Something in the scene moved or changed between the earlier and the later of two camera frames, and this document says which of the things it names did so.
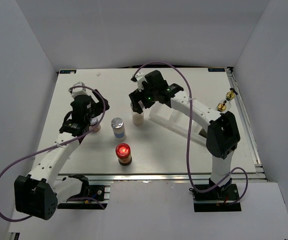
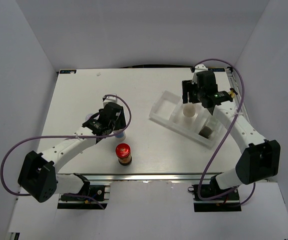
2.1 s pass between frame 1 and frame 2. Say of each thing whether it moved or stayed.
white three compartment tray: stayed
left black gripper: moved
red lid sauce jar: stayed
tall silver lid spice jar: moved
